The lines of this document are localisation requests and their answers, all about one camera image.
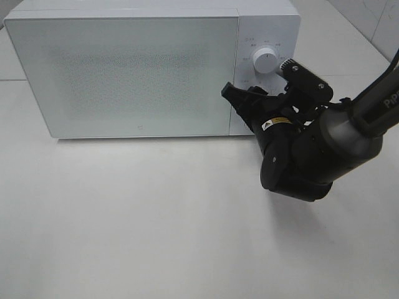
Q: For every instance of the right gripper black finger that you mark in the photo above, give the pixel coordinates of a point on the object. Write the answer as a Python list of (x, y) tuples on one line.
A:
[(246, 103), (302, 79)]

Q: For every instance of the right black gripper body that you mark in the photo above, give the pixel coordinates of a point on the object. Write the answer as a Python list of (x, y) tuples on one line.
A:
[(272, 118)]

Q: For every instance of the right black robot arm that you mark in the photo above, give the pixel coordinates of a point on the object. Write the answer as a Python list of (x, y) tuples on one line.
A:
[(308, 141)]

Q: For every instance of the upper white power knob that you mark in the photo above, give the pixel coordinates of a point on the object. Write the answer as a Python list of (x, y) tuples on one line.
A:
[(265, 60)]

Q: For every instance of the white microwave oven body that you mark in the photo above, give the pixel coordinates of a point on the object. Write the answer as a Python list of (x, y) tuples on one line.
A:
[(276, 29)]

